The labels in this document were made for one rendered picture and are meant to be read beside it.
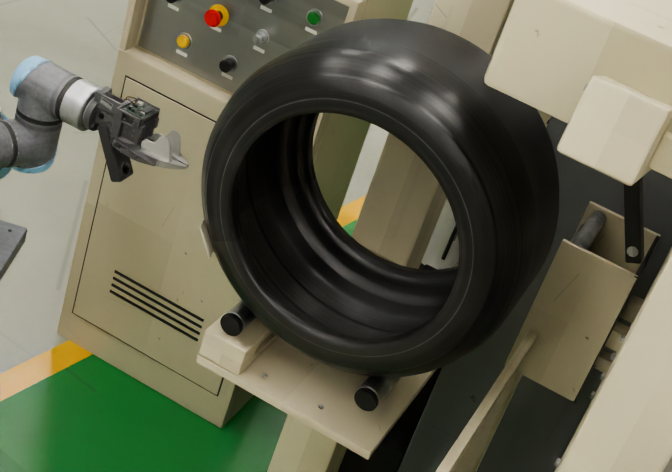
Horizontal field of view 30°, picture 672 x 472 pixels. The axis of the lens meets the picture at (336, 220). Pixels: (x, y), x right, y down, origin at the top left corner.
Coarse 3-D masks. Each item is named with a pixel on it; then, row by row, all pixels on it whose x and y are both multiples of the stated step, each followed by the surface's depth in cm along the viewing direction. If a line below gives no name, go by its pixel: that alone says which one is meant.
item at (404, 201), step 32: (448, 0) 224; (480, 0) 221; (512, 0) 220; (480, 32) 224; (384, 160) 242; (416, 160) 239; (384, 192) 245; (416, 192) 242; (384, 224) 247; (416, 224) 244; (384, 256) 250; (416, 256) 253; (288, 416) 277; (288, 448) 280; (320, 448) 276
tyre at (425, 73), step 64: (320, 64) 200; (384, 64) 196; (448, 64) 201; (256, 128) 206; (384, 128) 195; (448, 128) 193; (512, 128) 201; (256, 192) 237; (320, 192) 243; (448, 192) 195; (512, 192) 196; (256, 256) 233; (320, 256) 244; (512, 256) 198; (320, 320) 233; (384, 320) 237; (448, 320) 204
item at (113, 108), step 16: (96, 96) 232; (112, 96) 232; (128, 96) 233; (96, 112) 233; (112, 112) 231; (128, 112) 229; (144, 112) 230; (96, 128) 237; (112, 128) 231; (128, 128) 231; (144, 128) 230; (112, 144) 232; (128, 144) 231
